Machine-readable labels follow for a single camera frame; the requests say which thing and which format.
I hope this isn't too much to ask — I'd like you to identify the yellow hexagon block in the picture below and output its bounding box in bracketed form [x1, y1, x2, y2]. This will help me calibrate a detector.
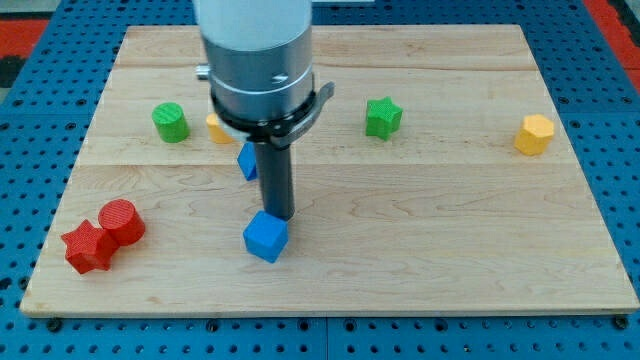
[514, 114, 555, 156]

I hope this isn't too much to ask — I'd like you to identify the wooden board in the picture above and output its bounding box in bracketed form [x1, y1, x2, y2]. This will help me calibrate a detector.
[21, 25, 639, 318]

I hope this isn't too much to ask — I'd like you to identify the red star block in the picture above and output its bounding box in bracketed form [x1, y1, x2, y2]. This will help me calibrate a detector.
[60, 220, 120, 274]

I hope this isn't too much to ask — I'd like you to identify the blue block behind rod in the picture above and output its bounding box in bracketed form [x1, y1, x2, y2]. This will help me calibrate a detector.
[237, 142, 257, 181]

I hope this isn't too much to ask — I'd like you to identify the red cylinder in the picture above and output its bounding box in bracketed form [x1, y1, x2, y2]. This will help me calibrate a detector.
[98, 199, 146, 246]

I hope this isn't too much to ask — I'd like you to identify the green star block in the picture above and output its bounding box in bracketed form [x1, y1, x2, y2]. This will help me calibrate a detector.
[365, 97, 403, 141]

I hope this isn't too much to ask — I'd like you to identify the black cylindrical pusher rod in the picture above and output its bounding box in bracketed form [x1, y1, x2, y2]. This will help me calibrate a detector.
[254, 143, 295, 221]

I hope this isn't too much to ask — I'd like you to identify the green cylinder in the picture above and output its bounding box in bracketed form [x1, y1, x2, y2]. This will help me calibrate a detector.
[151, 102, 190, 143]

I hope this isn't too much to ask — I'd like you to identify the blue cube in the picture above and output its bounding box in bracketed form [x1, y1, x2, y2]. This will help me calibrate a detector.
[243, 211, 288, 263]

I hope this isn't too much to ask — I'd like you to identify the yellow block behind arm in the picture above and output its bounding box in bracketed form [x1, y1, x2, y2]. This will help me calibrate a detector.
[206, 113, 234, 144]

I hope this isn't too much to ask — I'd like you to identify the black clamp ring with lever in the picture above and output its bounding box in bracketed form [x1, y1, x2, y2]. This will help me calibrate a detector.
[210, 81, 336, 150]

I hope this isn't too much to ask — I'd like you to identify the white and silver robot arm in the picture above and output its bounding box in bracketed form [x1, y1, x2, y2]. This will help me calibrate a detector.
[193, 0, 332, 220]

